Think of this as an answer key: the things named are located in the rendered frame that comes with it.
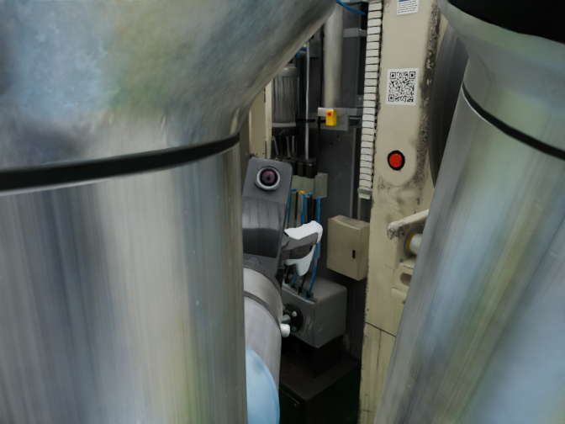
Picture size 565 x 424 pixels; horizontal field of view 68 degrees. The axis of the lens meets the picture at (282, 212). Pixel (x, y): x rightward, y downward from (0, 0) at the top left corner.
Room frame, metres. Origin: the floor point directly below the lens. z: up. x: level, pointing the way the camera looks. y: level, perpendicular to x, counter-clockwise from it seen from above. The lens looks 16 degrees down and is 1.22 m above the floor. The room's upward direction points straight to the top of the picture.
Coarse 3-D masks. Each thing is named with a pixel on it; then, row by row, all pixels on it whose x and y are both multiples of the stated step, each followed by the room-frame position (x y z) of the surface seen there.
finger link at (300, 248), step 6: (312, 234) 0.44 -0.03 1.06; (318, 234) 0.45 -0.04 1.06; (294, 240) 0.42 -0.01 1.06; (300, 240) 0.42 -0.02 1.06; (306, 240) 0.42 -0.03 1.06; (312, 240) 0.43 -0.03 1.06; (288, 246) 0.40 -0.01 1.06; (294, 246) 0.40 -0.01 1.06; (300, 246) 0.40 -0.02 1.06; (306, 246) 0.41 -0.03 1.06; (312, 246) 0.42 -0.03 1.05; (294, 252) 0.40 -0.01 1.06; (300, 252) 0.40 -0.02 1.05; (306, 252) 0.41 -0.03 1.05; (294, 258) 0.40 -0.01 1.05; (300, 258) 0.41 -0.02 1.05
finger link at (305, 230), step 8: (304, 224) 0.48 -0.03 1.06; (312, 224) 0.48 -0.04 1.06; (288, 232) 0.44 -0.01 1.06; (296, 232) 0.44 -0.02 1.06; (304, 232) 0.45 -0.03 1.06; (312, 232) 0.45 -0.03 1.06; (320, 232) 0.47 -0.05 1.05; (288, 264) 0.43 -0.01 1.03; (296, 264) 0.45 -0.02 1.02; (304, 264) 0.46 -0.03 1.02; (304, 272) 0.46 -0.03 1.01
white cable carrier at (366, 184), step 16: (368, 16) 1.03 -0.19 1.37; (368, 32) 1.03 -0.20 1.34; (368, 48) 1.03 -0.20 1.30; (368, 80) 1.03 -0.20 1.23; (368, 96) 1.02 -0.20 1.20; (368, 112) 1.02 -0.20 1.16; (368, 128) 1.02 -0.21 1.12; (368, 144) 1.02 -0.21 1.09; (368, 160) 1.02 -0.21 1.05; (368, 176) 1.01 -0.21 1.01
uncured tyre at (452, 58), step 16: (448, 32) 0.70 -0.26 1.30; (448, 48) 0.68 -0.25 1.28; (464, 48) 0.64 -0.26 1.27; (448, 64) 0.66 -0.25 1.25; (464, 64) 0.63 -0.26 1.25; (448, 80) 0.65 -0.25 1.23; (432, 96) 0.70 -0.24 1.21; (448, 96) 0.65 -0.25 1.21; (432, 112) 0.69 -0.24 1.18; (448, 112) 0.64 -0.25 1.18; (432, 128) 0.69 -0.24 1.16; (448, 128) 0.64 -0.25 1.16; (432, 144) 0.69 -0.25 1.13; (432, 160) 0.70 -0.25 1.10; (432, 176) 0.72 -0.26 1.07
